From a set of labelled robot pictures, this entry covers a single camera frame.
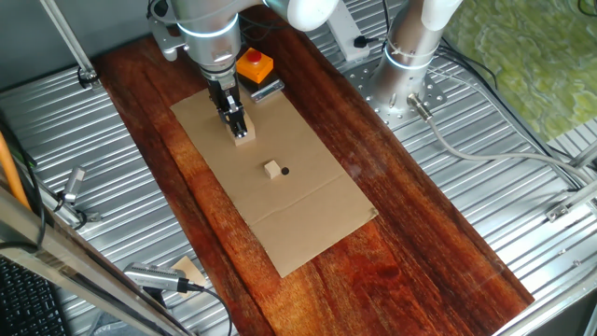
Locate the aluminium corner bracket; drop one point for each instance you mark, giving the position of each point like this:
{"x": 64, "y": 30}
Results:
{"x": 566, "y": 205}

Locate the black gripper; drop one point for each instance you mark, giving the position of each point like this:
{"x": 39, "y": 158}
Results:
{"x": 223, "y": 93}

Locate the black power plug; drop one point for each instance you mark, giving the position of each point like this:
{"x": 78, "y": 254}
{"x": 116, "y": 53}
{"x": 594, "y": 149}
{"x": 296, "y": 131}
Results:
{"x": 360, "y": 42}

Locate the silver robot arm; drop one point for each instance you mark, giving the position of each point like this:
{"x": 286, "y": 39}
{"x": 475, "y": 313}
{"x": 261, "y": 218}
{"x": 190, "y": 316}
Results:
{"x": 401, "y": 70}

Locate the green patterned backdrop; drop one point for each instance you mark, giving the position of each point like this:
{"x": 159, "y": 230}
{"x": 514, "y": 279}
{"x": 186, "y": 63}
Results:
{"x": 527, "y": 60}

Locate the orange tube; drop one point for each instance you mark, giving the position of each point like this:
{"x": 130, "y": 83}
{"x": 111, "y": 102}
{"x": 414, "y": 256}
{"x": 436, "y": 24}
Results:
{"x": 10, "y": 172}

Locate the white power strip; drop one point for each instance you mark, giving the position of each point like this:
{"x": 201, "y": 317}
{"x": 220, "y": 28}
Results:
{"x": 347, "y": 32}

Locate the black keyboard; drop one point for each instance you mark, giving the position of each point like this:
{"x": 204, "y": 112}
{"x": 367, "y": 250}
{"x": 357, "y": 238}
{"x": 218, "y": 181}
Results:
{"x": 25, "y": 303}

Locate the aluminium frame rail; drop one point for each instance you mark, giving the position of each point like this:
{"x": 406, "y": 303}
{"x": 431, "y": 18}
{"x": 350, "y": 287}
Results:
{"x": 550, "y": 303}

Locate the large wooden block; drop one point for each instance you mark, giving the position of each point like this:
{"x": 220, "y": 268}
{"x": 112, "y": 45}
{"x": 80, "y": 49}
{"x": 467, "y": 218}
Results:
{"x": 249, "y": 137}

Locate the small cardboard piece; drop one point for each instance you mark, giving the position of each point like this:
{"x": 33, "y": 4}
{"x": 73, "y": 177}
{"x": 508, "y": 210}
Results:
{"x": 192, "y": 270}

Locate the silver camera on stand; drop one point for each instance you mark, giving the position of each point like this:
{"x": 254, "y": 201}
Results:
{"x": 73, "y": 184}

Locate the orange emergency stop button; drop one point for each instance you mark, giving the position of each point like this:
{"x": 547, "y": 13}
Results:
{"x": 254, "y": 65}

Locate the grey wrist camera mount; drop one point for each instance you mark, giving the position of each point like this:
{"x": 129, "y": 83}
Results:
{"x": 163, "y": 39}

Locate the silver robot mounting plate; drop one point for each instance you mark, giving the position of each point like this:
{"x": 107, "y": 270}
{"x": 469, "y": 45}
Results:
{"x": 429, "y": 100}

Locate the aluminium pole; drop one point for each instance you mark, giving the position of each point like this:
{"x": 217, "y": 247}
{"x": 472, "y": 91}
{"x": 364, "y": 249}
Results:
{"x": 70, "y": 39}

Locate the brown cardboard sheet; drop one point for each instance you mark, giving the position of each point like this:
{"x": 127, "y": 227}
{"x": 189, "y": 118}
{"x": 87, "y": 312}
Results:
{"x": 298, "y": 210}

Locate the aluminium frame beam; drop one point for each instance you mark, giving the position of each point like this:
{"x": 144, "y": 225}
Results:
{"x": 70, "y": 266}

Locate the grey button base plate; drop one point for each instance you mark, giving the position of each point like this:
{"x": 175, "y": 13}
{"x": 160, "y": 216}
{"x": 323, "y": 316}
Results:
{"x": 268, "y": 91}

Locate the small wooden block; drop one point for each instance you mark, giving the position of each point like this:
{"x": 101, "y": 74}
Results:
{"x": 272, "y": 170}

